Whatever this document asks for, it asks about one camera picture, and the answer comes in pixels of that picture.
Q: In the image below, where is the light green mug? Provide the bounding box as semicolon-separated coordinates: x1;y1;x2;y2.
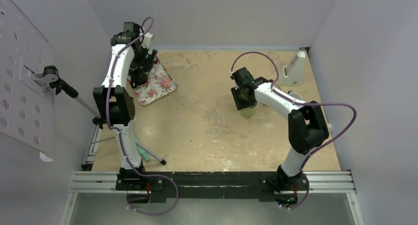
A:
239;106;257;117

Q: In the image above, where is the grey blue mug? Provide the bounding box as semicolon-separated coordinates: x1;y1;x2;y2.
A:
287;90;302;102

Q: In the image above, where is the glossy black mug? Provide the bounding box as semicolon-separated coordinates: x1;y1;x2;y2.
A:
130;68;148;88

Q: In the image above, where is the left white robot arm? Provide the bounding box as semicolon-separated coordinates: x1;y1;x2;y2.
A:
93;22;157;191

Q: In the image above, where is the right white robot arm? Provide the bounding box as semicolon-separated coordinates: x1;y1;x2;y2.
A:
230;68;329;192

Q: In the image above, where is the floral pattern tray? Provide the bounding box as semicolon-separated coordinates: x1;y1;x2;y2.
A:
134;61;177;106

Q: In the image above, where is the white wedge stand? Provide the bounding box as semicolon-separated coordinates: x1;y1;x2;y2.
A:
279;50;307;86

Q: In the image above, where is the teal marker pen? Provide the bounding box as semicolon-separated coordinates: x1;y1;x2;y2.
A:
135;137;150;162

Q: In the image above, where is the perforated white panel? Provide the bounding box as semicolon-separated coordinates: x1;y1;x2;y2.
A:
0;0;55;162

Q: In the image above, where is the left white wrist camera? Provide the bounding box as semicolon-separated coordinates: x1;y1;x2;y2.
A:
141;33;154;49

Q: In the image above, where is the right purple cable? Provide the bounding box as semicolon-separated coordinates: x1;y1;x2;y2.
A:
230;51;358;211

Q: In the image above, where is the purple cable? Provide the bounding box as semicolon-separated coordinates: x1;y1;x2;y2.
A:
105;17;180;217
230;51;358;211

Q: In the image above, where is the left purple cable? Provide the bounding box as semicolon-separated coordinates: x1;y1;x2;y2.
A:
105;17;180;217

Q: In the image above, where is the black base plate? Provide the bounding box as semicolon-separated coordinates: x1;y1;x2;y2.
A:
115;170;308;203

